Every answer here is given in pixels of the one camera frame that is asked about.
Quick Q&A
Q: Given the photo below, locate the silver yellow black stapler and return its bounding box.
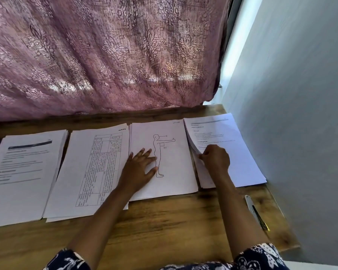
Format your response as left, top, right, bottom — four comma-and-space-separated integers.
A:
244, 194, 270, 232

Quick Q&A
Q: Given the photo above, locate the person's left forearm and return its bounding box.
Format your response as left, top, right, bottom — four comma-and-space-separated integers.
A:
68, 188, 133, 268

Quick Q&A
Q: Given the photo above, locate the person's right hand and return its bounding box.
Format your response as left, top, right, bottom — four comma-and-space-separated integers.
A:
199, 144, 232, 182

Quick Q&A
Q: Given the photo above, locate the dark-header text paper pile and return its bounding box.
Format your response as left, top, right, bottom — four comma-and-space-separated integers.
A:
0, 129, 69, 230

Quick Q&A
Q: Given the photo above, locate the person's left hand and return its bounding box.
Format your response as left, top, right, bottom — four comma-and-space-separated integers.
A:
117, 148, 158, 196

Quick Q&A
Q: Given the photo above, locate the pink patterned curtain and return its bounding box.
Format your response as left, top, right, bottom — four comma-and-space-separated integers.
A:
0, 0, 232, 123

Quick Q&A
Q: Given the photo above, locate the dark window frame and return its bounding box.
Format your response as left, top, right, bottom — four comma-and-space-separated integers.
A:
216, 0, 244, 90

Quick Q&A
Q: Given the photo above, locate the person's right forearm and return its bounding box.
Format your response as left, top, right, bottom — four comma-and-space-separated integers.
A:
214, 176, 271, 257

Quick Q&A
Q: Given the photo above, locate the table-print paper pile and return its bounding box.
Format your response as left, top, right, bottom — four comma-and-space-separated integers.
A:
43, 123, 131, 223

